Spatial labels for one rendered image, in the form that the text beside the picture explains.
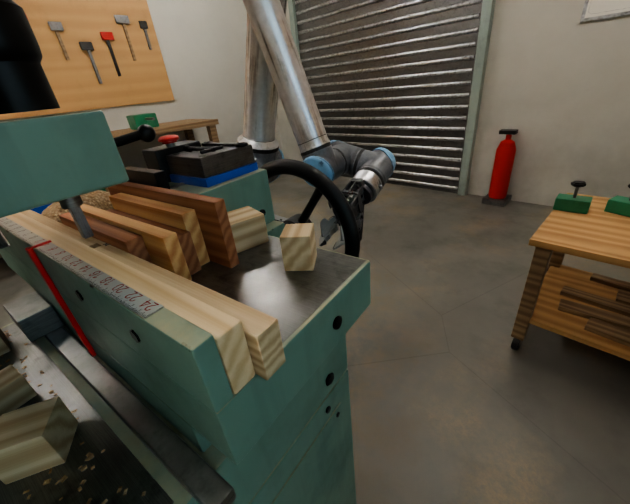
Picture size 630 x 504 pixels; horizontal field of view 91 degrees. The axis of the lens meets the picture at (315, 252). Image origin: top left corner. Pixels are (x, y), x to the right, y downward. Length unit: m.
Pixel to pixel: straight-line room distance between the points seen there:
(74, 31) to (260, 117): 2.83
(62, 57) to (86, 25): 0.35
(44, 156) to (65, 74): 3.37
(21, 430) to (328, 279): 0.29
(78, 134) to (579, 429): 1.48
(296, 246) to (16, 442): 0.28
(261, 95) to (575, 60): 2.39
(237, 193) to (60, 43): 3.33
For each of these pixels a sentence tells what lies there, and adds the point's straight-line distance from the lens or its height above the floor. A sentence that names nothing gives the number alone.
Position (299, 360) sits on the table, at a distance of 0.27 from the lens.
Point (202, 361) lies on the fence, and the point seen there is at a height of 0.94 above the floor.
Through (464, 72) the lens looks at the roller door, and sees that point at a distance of 3.20.
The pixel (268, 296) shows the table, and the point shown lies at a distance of 0.30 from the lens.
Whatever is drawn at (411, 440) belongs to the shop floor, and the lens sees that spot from 1.25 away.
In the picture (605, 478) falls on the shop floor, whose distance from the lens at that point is 1.38.
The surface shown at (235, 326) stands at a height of 0.95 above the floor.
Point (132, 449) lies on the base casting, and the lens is 0.37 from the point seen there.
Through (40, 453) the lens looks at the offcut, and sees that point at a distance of 0.39.
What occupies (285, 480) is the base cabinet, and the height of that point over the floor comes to 0.67.
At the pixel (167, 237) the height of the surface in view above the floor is 0.96.
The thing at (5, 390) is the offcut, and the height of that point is 0.83.
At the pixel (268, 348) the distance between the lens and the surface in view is 0.21.
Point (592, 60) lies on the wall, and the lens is 3.04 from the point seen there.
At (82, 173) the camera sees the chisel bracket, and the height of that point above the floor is 1.02.
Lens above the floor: 1.07
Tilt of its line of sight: 29 degrees down
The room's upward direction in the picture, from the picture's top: 6 degrees counter-clockwise
